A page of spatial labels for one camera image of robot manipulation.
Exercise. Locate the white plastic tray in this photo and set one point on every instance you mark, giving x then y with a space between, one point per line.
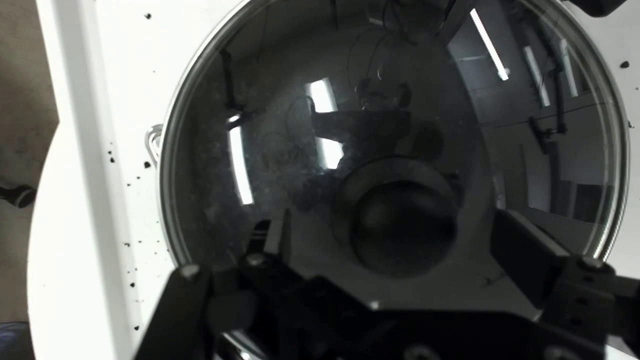
120 101

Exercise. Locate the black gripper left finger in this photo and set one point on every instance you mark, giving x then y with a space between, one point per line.
276 232

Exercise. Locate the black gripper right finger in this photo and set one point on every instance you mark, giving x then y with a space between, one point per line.
526 252

